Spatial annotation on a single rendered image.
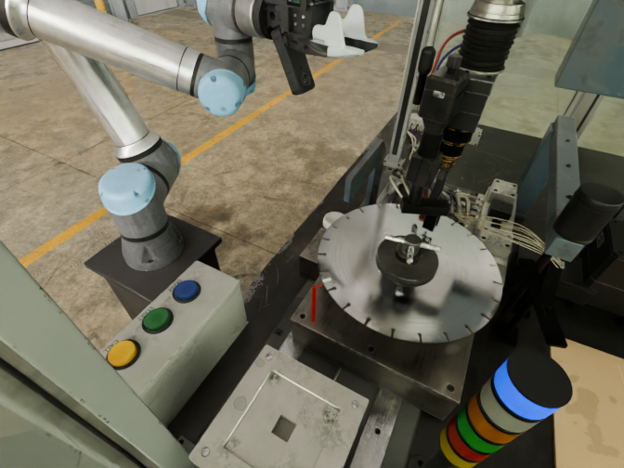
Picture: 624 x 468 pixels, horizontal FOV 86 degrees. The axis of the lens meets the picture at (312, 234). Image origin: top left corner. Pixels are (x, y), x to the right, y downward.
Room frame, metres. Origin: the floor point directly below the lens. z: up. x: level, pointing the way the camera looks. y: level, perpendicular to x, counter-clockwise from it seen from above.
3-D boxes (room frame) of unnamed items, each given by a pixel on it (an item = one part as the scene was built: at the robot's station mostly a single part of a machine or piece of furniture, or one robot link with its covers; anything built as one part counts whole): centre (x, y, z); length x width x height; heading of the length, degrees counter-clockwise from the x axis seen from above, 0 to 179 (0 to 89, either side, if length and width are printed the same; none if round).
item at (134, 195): (0.62, 0.42, 0.91); 0.13 x 0.12 x 0.14; 1
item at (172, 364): (0.30, 0.25, 0.82); 0.28 x 0.11 x 0.15; 153
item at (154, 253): (0.61, 0.42, 0.80); 0.15 x 0.15 x 0.10
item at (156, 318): (0.31, 0.26, 0.90); 0.04 x 0.04 x 0.02
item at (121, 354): (0.25, 0.29, 0.90); 0.04 x 0.04 x 0.02
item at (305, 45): (0.60, 0.01, 1.26); 0.09 x 0.05 x 0.02; 44
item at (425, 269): (0.42, -0.18, 0.96); 0.11 x 0.11 x 0.03
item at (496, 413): (0.11, -0.18, 1.11); 0.05 x 0.04 x 0.03; 63
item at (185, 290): (0.37, 0.23, 0.90); 0.04 x 0.04 x 0.02
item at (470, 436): (0.11, -0.18, 1.05); 0.05 x 0.04 x 0.03; 63
